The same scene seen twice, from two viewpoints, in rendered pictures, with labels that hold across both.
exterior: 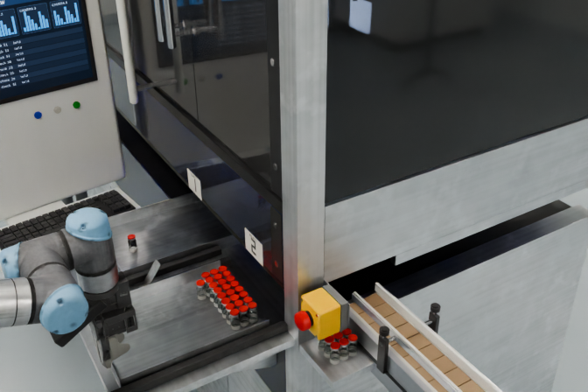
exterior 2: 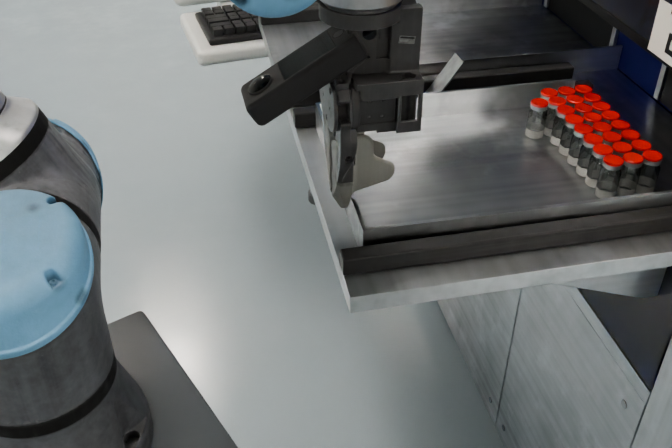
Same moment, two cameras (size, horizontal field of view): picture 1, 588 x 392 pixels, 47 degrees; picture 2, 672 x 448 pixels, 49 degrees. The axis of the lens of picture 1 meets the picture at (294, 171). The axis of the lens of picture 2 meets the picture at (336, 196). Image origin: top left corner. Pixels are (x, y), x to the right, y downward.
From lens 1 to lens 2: 0.75 m
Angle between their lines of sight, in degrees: 17
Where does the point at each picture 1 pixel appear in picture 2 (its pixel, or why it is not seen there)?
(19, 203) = not seen: outside the picture
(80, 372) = (290, 266)
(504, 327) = not seen: outside the picture
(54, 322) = not seen: outside the picture
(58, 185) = not seen: outside the picture
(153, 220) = (449, 17)
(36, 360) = (236, 239)
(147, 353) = (420, 202)
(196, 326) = (521, 178)
